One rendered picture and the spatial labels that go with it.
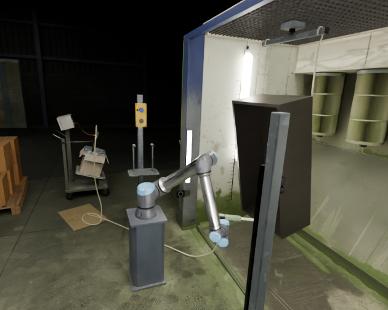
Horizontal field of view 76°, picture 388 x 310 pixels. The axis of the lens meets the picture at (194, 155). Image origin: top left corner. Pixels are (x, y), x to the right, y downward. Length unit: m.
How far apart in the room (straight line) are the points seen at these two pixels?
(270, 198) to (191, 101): 1.99
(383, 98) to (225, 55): 1.60
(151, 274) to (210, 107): 1.81
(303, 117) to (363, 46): 1.10
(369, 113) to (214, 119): 1.55
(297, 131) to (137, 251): 1.63
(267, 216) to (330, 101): 2.46
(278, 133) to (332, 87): 2.43
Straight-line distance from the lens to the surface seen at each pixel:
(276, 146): 0.94
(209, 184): 1.86
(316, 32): 2.28
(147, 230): 2.20
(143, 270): 2.41
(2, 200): 4.13
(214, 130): 2.97
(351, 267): 3.04
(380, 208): 3.10
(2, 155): 4.33
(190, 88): 2.81
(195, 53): 2.86
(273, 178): 0.97
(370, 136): 3.01
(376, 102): 2.97
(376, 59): 2.91
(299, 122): 2.14
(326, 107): 3.32
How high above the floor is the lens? 1.70
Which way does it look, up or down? 14 degrees down
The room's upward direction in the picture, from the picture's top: 2 degrees clockwise
